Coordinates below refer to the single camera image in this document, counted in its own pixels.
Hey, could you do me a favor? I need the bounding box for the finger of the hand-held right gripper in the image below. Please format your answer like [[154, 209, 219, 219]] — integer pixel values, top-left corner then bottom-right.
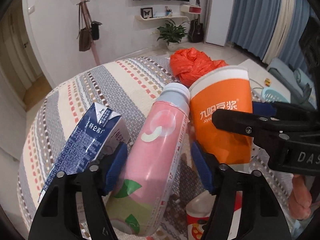
[[212, 109, 288, 141], [252, 101, 311, 125]]

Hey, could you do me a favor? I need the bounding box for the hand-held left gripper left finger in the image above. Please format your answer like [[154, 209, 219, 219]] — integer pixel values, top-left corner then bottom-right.
[[28, 142, 128, 240]]

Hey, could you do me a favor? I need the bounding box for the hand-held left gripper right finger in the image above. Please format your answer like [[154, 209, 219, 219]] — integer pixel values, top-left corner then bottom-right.
[[191, 141, 293, 240]]

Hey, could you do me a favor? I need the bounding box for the light blue plastic basket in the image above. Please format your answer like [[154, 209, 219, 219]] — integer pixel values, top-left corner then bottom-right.
[[260, 86, 292, 104]]

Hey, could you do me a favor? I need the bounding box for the orange and white paper cup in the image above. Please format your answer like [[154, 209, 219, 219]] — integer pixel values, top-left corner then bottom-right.
[[188, 65, 253, 165]]

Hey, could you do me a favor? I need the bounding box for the blue milk carton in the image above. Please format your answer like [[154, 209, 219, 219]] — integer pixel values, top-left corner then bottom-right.
[[37, 102, 132, 204]]

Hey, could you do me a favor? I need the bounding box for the pink drink bottle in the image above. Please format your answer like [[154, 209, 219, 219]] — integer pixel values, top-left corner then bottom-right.
[[105, 83, 192, 237]]

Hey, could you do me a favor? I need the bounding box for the black shoulder bag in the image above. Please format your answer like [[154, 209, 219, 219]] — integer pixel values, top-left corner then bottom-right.
[[90, 21, 103, 41]]

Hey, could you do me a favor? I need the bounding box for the brown shoulder bag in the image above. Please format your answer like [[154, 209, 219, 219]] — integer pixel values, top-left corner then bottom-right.
[[79, 4, 92, 52]]

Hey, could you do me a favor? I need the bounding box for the person's right hand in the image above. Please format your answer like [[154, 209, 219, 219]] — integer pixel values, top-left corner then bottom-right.
[[289, 174, 314, 219]]

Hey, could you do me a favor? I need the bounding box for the grey-blue sofa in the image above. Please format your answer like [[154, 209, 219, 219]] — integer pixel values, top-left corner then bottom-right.
[[266, 57, 315, 103]]

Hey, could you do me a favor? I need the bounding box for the white coffee table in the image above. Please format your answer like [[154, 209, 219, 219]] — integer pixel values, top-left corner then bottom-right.
[[229, 59, 295, 103]]

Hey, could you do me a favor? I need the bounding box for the red and white printed container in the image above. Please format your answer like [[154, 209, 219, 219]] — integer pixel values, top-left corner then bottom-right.
[[185, 190, 240, 240]]

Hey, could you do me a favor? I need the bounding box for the teal cushion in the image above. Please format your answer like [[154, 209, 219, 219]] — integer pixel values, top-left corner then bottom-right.
[[294, 69, 313, 98]]

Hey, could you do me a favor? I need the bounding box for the orange plastic bag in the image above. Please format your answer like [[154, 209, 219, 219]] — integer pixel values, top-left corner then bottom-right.
[[170, 48, 229, 87]]

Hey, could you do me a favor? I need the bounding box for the blue curtain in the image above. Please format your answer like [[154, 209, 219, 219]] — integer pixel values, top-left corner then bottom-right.
[[277, 5, 316, 68], [229, 0, 285, 60]]

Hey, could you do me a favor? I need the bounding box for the cream curtain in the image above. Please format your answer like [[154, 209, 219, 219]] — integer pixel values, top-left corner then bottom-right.
[[261, 0, 304, 64]]

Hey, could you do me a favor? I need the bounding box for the black guitar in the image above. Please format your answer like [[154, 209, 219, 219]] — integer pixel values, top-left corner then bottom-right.
[[188, 0, 204, 43]]

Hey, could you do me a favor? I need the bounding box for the green potted plant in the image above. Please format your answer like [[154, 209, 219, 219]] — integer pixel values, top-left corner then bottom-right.
[[156, 19, 188, 51]]

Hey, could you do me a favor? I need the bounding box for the framed butterfly picture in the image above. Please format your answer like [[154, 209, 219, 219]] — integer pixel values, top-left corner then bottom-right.
[[140, 7, 153, 19]]

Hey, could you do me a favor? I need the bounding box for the pink coat rack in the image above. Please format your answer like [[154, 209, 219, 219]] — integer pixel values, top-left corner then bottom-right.
[[77, 0, 101, 66]]

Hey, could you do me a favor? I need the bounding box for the white inner door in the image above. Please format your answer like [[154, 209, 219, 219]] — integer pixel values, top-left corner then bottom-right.
[[4, 10, 34, 88]]

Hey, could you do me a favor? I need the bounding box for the black cable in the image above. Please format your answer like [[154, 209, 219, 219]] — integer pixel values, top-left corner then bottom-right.
[[250, 79, 266, 91]]

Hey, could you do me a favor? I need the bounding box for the pink and white wall box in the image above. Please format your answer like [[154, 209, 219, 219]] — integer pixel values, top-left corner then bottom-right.
[[179, 4, 202, 14]]

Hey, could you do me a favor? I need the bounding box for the white wall shelf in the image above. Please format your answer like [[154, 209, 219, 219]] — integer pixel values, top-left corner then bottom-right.
[[135, 15, 189, 23]]

